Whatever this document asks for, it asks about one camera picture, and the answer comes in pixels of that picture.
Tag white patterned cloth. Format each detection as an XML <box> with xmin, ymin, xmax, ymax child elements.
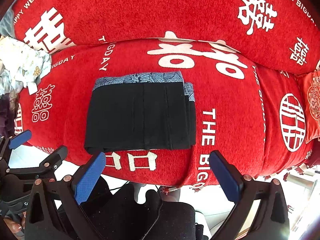
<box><xmin>0</xmin><ymin>36</ymin><xmax>52</xmax><ymax>95</ymax></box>

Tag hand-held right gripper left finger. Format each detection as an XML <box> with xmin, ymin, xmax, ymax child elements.
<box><xmin>24</xmin><ymin>151</ymin><xmax>107</xmax><ymax>240</ymax></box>

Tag black pants with blue waistband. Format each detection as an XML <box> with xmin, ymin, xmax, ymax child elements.
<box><xmin>84</xmin><ymin>71</ymin><xmax>197</xmax><ymax>155</ymax></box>

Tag dark purple cloth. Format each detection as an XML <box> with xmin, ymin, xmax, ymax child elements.
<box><xmin>0</xmin><ymin>94</ymin><xmax>19</xmax><ymax>137</ymax></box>

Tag person's left hand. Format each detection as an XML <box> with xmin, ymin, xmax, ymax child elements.
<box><xmin>9</xmin><ymin>217</ymin><xmax>26</xmax><ymax>240</ymax></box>

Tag grey cloth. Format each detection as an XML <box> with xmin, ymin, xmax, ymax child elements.
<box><xmin>0</xmin><ymin>5</ymin><xmax>16</xmax><ymax>40</ymax></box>

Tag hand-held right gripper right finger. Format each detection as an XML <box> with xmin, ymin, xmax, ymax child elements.
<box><xmin>209</xmin><ymin>150</ymin><xmax>292</xmax><ymax>240</ymax></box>

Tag red printed seat blanket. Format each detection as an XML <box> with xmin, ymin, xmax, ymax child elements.
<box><xmin>14</xmin><ymin>31</ymin><xmax>316</xmax><ymax>193</ymax></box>

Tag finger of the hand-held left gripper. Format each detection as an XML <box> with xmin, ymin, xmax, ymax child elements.
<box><xmin>0</xmin><ymin>129</ymin><xmax>32</xmax><ymax>166</ymax></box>
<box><xmin>5</xmin><ymin>145</ymin><xmax>69</xmax><ymax>182</ymax></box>

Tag red embroidered cushion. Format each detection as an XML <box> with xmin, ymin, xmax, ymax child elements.
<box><xmin>294</xmin><ymin>71</ymin><xmax>320</xmax><ymax>143</ymax></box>

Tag red printed backrest blanket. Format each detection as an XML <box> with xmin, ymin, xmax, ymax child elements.
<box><xmin>11</xmin><ymin>0</ymin><xmax>320</xmax><ymax>75</ymax></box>

